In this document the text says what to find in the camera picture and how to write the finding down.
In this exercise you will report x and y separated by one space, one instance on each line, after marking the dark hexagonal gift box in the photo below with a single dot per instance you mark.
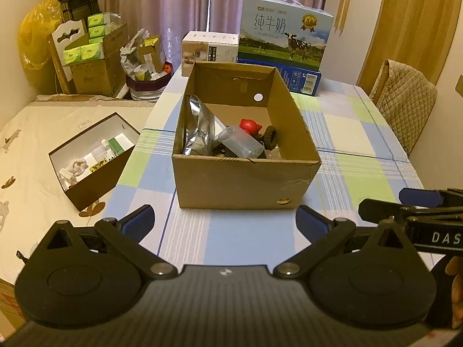
146 84

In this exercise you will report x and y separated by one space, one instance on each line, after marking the beige wall switch plate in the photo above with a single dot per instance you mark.
460 87

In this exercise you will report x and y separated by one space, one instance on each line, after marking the silver foil bag green top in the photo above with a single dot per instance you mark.
197 133

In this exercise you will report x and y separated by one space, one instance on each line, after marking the wooden door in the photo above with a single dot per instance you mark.
405 21

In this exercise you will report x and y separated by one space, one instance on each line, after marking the flat blue box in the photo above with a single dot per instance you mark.
308 81

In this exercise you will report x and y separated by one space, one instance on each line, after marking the small yellow-brown carton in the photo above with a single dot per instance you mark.
150 56

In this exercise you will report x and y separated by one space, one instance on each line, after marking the white appliance box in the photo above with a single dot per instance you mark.
202 52

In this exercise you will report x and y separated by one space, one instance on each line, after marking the crumpled grey plastic bag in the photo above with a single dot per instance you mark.
132 56

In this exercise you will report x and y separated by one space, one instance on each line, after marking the red toy figure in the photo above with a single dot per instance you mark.
250 126

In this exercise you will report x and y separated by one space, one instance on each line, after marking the brown cardboard box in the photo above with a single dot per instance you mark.
235 184

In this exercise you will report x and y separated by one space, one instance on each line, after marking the quilted beige chair cover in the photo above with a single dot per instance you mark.
405 104

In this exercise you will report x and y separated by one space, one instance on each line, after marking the mauve curtain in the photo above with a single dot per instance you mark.
173 7

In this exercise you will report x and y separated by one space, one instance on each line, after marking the yellow plastic bag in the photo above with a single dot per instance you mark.
36 39

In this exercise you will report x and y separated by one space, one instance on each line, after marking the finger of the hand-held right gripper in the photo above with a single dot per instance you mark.
421 197
379 210

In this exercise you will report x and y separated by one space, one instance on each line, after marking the dark brown shoe box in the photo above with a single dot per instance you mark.
97 184

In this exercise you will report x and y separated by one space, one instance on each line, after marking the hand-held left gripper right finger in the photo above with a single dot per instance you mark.
311 222

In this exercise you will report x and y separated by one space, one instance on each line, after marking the person's right hand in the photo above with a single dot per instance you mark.
457 278

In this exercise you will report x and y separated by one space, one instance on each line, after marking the wooden wall strips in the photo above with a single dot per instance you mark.
343 14

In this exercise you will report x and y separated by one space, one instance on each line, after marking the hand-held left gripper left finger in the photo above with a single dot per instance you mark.
135 222

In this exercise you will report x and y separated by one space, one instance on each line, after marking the cardboard box with tissue packs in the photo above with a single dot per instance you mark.
115 39

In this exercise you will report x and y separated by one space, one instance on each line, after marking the cow print milk carton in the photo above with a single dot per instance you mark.
275 25

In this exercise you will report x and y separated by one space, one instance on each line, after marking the small green box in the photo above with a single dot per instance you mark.
116 146

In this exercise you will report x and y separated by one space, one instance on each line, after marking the clear plastic cup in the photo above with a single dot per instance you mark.
240 142

